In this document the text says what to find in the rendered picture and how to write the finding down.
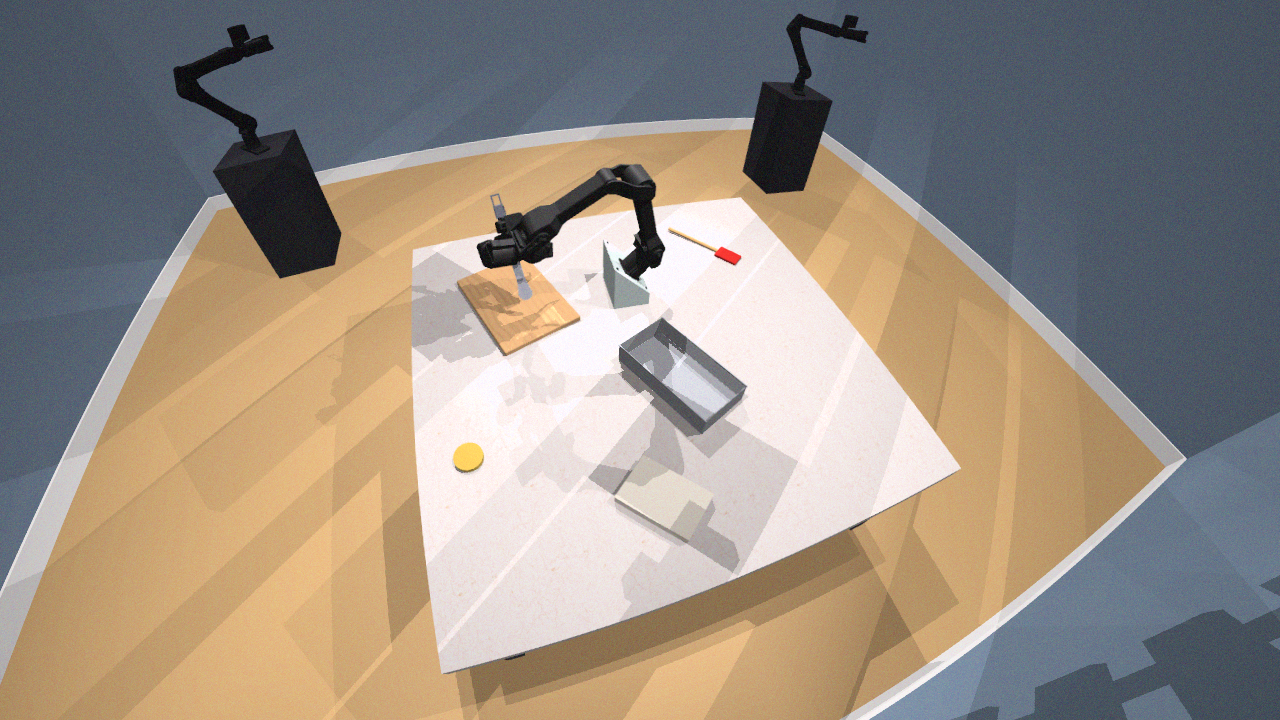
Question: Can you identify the red spatula with wooden handle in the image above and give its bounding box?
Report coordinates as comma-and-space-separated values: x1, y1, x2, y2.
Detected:
668, 227, 741, 265

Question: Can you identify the yellow round disc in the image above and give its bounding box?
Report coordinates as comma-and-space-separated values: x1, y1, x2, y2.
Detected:
453, 443, 484, 471

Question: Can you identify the light wooden board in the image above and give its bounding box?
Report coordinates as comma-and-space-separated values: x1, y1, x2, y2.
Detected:
457, 260, 580, 356

